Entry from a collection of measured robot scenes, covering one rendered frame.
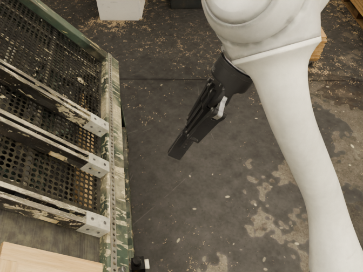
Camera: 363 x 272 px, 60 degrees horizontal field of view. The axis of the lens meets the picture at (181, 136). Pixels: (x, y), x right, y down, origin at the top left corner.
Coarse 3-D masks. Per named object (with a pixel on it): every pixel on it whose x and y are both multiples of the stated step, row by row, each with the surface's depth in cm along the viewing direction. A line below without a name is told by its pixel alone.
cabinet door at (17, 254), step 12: (0, 252) 100; (12, 252) 102; (24, 252) 105; (36, 252) 109; (48, 252) 112; (0, 264) 97; (12, 264) 100; (24, 264) 103; (36, 264) 106; (48, 264) 110; (60, 264) 113; (72, 264) 117; (84, 264) 121; (96, 264) 125
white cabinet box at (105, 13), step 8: (96, 0) 421; (104, 0) 421; (112, 0) 421; (120, 0) 421; (128, 0) 421; (136, 0) 420; (144, 0) 479; (104, 8) 429; (112, 8) 429; (120, 8) 429; (128, 8) 429; (136, 8) 429; (104, 16) 438; (112, 16) 438; (120, 16) 438; (128, 16) 438; (136, 16) 438
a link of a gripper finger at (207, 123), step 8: (208, 112) 55; (216, 112) 52; (224, 112) 53; (200, 120) 56; (208, 120) 55; (216, 120) 54; (200, 128) 56; (208, 128) 56; (192, 136) 58; (200, 136) 58
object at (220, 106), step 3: (222, 99) 54; (225, 99) 54; (222, 102) 54; (225, 102) 54; (219, 105) 53; (222, 105) 53; (219, 108) 53; (222, 108) 53; (219, 111) 53; (222, 111) 53; (219, 114) 53; (222, 114) 53; (213, 117) 54; (216, 117) 53; (219, 117) 53
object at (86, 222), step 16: (0, 192) 104; (16, 192) 109; (32, 192) 114; (0, 208) 108; (16, 208) 110; (32, 208) 112; (48, 208) 116; (64, 208) 122; (64, 224) 123; (80, 224) 125; (96, 224) 130
